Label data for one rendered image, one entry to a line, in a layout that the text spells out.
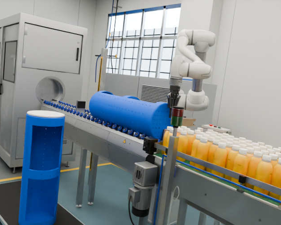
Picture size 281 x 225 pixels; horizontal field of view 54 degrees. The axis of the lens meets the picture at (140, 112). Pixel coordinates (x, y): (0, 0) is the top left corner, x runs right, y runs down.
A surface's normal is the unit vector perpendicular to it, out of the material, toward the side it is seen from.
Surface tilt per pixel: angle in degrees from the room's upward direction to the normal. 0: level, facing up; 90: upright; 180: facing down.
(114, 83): 90
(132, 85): 90
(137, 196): 90
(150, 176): 90
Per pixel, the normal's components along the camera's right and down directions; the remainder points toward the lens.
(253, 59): -0.71, 0.00
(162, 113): 0.64, 0.16
